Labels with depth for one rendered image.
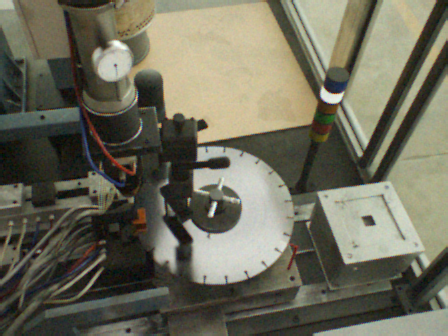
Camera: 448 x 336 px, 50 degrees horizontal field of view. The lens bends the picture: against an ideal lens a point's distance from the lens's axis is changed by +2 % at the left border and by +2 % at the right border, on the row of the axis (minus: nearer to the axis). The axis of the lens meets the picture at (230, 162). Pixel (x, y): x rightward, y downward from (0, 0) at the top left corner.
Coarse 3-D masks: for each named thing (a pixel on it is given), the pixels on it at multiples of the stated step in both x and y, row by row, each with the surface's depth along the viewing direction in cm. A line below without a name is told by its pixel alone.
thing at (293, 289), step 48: (96, 48) 58; (96, 96) 65; (96, 144) 70; (144, 144) 71; (96, 240) 101; (0, 288) 106; (96, 288) 107; (144, 288) 108; (192, 288) 99; (240, 288) 99; (288, 288) 101; (384, 288) 111
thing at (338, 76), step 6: (336, 66) 96; (330, 72) 95; (336, 72) 95; (342, 72) 96; (330, 78) 94; (336, 78) 94; (342, 78) 94; (348, 78) 95; (324, 84) 97; (330, 84) 95; (336, 84) 94; (342, 84) 95; (330, 90) 96; (336, 90) 96; (342, 90) 96
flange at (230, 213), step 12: (228, 192) 100; (192, 204) 98; (204, 204) 97; (228, 204) 98; (240, 204) 99; (204, 216) 96; (216, 216) 97; (228, 216) 97; (240, 216) 97; (204, 228) 95; (216, 228) 95; (228, 228) 96
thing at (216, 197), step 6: (222, 180) 97; (198, 192) 95; (204, 192) 95; (210, 192) 95; (216, 192) 95; (222, 192) 95; (210, 198) 94; (216, 198) 94; (222, 198) 95; (228, 198) 95; (234, 198) 95; (210, 204) 96; (216, 204) 95; (210, 210) 93; (210, 216) 92
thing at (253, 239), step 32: (256, 160) 107; (256, 192) 102; (288, 192) 103; (160, 224) 96; (192, 224) 96; (256, 224) 97; (288, 224) 98; (160, 256) 92; (192, 256) 92; (224, 256) 93; (256, 256) 93
